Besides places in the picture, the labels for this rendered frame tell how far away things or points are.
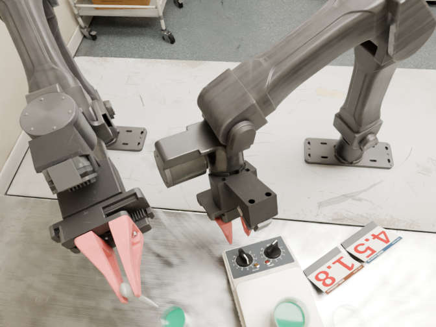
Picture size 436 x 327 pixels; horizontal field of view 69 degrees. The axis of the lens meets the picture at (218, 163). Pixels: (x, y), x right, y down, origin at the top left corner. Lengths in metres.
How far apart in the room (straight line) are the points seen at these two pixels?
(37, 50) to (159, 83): 0.51
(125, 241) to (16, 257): 0.50
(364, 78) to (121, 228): 0.42
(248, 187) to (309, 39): 0.20
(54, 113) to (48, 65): 0.14
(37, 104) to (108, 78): 0.65
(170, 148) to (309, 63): 0.20
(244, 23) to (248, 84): 2.29
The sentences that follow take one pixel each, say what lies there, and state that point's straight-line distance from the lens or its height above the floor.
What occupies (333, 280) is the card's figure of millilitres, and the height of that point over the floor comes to 0.93.
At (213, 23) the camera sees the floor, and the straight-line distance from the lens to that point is 2.70.
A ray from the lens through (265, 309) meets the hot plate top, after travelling 0.58.
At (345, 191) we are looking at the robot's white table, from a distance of 0.78.
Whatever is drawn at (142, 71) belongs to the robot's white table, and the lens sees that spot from 1.02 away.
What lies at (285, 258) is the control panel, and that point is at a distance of 0.63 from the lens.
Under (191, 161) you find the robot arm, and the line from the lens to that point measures 0.44.
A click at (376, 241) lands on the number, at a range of 0.73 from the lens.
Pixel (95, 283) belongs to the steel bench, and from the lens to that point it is 0.73.
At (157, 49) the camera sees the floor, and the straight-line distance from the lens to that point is 2.54.
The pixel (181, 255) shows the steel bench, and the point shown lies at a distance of 0.70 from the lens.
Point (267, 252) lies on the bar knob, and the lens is 0.62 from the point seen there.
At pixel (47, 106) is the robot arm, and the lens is 0.38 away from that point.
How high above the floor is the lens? 1.56
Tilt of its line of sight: 59 degrees down
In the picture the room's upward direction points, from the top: 6 degrees counter-clockwise
